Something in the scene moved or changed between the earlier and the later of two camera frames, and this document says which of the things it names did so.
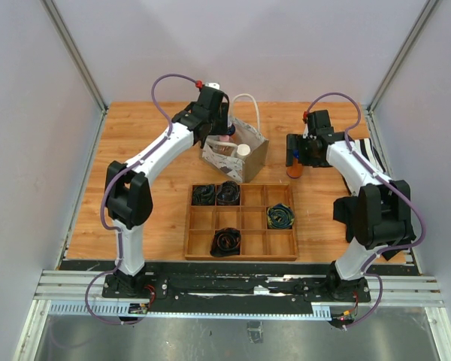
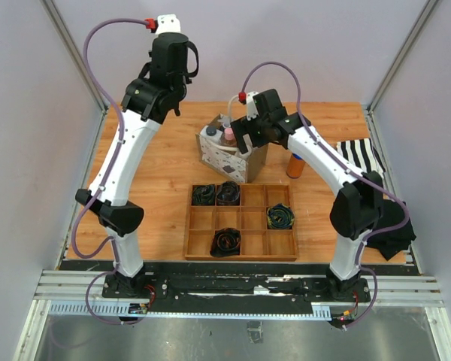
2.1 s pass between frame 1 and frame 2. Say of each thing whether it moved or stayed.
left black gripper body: moved
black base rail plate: stayed
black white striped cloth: stayed
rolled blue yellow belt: stayed
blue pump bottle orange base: stayed
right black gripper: moved
